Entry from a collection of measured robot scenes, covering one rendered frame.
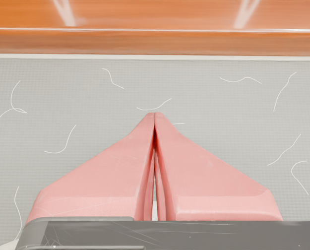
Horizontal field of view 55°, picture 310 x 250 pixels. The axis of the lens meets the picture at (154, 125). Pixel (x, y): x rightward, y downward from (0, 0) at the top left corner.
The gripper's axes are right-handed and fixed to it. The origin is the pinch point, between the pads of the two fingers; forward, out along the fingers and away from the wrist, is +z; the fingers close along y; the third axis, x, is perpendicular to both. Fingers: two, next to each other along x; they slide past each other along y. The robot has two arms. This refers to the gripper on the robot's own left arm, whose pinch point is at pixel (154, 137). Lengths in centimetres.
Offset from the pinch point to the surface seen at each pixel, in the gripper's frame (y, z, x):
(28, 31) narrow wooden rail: 7.0, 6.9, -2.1
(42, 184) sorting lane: 6.3, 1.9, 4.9
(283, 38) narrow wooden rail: -7.4, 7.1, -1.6
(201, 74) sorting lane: -2.9, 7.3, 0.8
